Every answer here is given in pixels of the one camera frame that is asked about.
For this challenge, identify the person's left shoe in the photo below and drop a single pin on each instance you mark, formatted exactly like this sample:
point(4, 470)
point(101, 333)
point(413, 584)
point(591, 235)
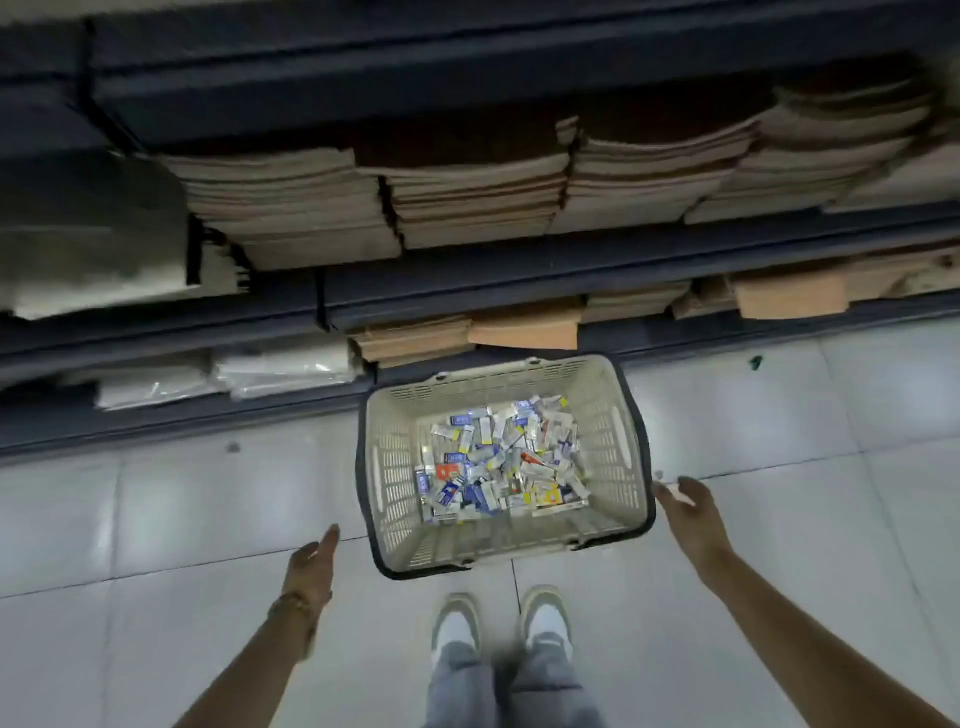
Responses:
point(456, 626)

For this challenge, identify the person's right hand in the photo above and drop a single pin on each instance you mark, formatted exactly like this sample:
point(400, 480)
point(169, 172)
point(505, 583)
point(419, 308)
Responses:
point(699, 532)

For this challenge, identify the white plastic wrapped pack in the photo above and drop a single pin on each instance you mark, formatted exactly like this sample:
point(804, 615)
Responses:
point(157, 390)
point(285, 369)

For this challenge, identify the person's right forearm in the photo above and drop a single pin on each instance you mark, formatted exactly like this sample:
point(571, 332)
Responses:
point(810, 652)

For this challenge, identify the person's right shoe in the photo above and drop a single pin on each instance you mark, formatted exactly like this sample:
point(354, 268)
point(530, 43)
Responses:
point(546, 619)

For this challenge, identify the person's left forearm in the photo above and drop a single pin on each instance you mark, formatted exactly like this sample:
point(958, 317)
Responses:
point(255, 675)

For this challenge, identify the pile of mixed packaged erasers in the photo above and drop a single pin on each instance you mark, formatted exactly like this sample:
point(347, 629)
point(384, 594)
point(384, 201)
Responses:
point(499, 465)

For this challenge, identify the person's shoe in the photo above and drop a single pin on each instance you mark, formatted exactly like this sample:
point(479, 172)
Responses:
point(546, 619)
point(456, 626)

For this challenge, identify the person's left hand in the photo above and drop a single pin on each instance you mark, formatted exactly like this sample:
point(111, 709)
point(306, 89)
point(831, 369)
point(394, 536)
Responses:
point(309, 574)

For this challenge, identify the brown envelope pack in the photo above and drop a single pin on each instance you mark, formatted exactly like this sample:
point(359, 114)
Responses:
point(525, 326)
point(791, 294)

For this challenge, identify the stack of kraft paper pads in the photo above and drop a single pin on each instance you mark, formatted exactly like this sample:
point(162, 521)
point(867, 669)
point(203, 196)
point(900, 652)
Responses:
point(652, 180)
point(412, 341)
point(810, 157)
point(292, 210)
point(472, 202)
point(634, 301)

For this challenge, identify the beige plastic shopping basket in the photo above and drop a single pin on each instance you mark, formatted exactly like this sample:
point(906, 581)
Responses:
point(390, 465)

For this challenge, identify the grey paper stack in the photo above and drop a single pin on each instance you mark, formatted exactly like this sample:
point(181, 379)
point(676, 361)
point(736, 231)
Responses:
point(90, 240)

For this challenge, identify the dark metal shelf unit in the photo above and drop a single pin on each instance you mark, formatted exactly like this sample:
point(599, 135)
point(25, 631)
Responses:
point(450, 90)

